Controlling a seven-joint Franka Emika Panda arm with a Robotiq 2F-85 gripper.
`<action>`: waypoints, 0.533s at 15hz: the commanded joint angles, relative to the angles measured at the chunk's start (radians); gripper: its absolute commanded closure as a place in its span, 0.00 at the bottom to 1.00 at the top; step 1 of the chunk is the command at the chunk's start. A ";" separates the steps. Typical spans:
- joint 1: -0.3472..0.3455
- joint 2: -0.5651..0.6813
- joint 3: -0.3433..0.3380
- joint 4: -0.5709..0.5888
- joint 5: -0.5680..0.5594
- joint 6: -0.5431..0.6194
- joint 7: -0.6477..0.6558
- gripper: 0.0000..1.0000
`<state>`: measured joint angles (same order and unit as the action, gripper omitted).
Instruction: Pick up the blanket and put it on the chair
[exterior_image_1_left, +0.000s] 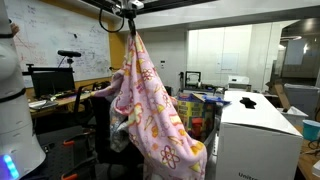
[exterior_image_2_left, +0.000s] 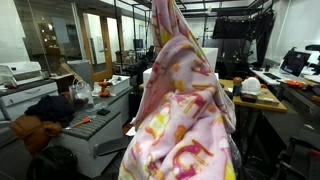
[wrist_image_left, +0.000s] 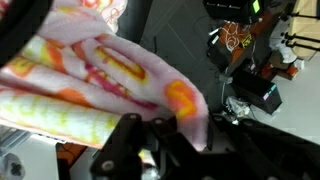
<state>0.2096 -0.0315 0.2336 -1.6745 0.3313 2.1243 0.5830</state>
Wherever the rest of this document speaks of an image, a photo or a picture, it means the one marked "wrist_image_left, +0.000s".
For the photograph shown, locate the pink patterned fleece blanket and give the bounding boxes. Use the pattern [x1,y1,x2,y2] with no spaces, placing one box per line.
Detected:
[0,0,210,153]

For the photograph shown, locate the black box with green label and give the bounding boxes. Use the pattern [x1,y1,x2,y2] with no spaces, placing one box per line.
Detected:
[202,0,266,25]

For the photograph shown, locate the crumpled white paper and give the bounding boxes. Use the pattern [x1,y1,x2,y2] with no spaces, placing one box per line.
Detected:
[225,95,252,118]

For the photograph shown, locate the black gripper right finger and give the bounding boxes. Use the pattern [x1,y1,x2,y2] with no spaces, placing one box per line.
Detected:
[206,116,320,180]

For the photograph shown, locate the orange object with white cable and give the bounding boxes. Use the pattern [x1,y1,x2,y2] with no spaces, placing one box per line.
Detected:
[216,19,266,66]

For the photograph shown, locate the black computer with LED strip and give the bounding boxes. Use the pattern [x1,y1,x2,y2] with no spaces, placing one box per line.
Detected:
[230,68,284,115]

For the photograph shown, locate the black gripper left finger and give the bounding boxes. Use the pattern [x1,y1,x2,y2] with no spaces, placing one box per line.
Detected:
[89,113,214,180]

